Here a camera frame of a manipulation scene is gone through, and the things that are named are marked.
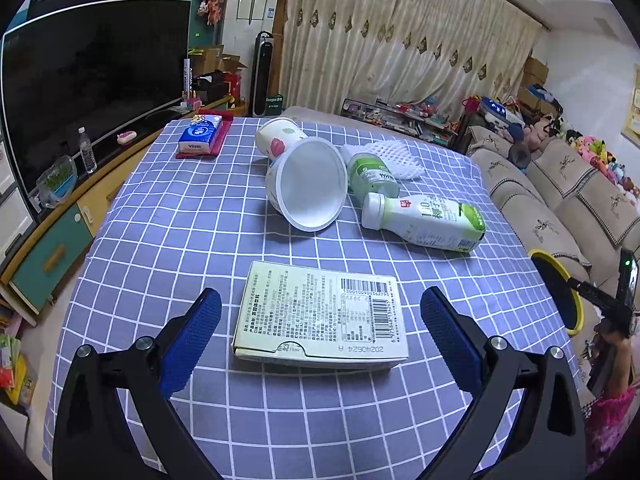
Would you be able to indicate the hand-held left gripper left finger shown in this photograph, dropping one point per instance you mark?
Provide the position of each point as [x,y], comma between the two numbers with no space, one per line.
[192,340]

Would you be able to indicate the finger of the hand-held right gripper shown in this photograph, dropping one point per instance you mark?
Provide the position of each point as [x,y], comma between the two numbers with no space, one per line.
[595,292]

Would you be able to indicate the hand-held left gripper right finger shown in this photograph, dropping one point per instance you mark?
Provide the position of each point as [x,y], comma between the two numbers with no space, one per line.
[450,345]

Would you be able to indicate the yellow rimmed black disc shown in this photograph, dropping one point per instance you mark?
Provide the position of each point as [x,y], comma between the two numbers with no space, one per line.
[562,290]

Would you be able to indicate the beige drink carton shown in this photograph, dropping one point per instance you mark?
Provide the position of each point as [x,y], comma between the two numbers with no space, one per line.
[310,310]

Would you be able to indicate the white green drink bottle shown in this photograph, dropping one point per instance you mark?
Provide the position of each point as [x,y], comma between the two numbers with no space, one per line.
[425,220]

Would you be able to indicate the green label jar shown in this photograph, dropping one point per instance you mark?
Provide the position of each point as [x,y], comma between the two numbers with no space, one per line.
[372,172]

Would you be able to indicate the white foam fruit net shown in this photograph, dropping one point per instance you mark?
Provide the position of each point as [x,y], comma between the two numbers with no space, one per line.
[400,162]

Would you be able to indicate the white paper bowl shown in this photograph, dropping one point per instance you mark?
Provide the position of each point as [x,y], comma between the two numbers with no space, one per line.
[310,185]

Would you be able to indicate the floral paper cup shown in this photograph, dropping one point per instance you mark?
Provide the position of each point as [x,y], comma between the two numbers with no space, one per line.
[280,137]

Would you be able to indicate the person's right hand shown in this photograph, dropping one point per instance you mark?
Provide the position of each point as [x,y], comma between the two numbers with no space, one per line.
[617,334]

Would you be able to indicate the beige sofa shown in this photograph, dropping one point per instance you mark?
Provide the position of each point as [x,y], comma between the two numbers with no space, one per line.
[550,185]

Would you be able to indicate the purple checked tablecloth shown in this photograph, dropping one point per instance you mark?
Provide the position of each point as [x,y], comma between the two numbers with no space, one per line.
[200,220]

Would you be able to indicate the person's pink clothing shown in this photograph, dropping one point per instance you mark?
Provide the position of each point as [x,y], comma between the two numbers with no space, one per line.
[612,430]

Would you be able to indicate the pile of plush toys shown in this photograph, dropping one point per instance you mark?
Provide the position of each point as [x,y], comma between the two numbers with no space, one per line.
[595,150]

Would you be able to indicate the dark round cushion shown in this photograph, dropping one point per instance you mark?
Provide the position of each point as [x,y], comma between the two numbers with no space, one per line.
[520,157]

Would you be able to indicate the green yellow television cabinet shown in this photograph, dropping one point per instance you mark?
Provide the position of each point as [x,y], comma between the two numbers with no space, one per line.
[45,255]

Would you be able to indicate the framed flower painting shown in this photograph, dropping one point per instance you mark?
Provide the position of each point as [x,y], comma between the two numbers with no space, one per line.
[632,110]

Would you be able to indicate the pile of colourful packets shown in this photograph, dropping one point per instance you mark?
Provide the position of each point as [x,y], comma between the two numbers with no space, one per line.
[15,365]

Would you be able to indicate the blue tissue pack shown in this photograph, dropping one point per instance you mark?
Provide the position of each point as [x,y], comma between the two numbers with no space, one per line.
[200,135]

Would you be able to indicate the glass fish bowl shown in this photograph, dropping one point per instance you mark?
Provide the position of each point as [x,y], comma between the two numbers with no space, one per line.
[55,180]

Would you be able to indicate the small pink dish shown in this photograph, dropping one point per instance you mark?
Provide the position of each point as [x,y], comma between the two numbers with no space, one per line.
[126,137]

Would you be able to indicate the clear water bottle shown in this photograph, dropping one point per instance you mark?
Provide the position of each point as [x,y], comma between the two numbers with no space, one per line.
[87,152]

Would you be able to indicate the white plastic drawer unit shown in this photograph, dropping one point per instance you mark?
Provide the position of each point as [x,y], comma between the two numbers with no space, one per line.
[10,210]

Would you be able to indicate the stack of cardboard boxes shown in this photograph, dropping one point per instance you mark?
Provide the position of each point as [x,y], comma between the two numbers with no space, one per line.
[535,70]

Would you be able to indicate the low glass table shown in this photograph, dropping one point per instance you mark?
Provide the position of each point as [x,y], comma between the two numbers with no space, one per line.
[400,115]

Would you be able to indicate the black box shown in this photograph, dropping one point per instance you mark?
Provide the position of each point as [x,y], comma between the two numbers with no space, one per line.
[207,87]

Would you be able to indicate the floral floor mattress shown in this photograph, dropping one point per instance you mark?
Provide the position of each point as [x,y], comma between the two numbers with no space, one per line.
[310,115]

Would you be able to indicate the red box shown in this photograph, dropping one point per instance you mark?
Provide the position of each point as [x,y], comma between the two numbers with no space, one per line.
[232,85]

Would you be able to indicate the tall white box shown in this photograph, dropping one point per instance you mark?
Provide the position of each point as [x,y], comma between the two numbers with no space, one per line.
[187,80]

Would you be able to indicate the black tower fan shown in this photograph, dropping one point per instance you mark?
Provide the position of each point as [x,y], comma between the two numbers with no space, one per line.
[263,75]

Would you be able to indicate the open cardboard boxes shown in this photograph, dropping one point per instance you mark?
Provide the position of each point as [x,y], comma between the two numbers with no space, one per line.
[210,60]

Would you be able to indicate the large black television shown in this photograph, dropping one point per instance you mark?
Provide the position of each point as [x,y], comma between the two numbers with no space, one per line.
[90,75]

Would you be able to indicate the cream embroidered curtain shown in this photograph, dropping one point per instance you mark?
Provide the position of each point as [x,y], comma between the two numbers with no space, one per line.
[400,35]

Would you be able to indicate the white standing air conditioner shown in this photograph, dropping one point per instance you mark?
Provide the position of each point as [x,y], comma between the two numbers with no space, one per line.
[250,0]

